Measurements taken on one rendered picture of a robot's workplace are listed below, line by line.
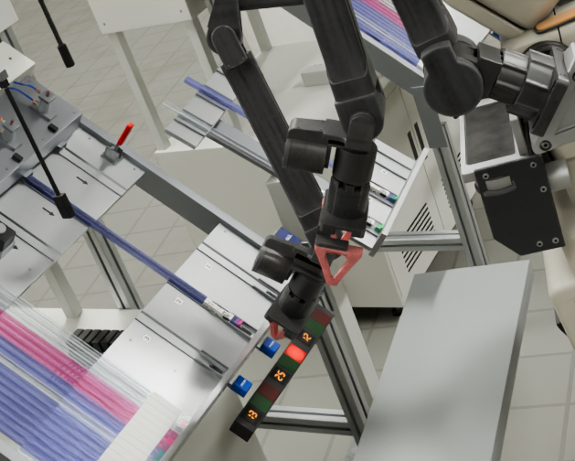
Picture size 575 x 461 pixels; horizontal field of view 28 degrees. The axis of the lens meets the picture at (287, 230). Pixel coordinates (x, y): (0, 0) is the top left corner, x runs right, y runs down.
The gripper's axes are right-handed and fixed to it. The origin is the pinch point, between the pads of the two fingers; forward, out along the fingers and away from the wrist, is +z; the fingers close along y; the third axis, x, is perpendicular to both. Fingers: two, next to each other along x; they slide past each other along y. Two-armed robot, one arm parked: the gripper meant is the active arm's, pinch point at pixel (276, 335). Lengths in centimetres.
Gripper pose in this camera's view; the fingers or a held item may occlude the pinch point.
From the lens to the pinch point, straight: 209.5
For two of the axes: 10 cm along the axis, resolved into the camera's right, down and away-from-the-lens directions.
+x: 8.3, 5.5, -0.9
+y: -4.4, 5.5, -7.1
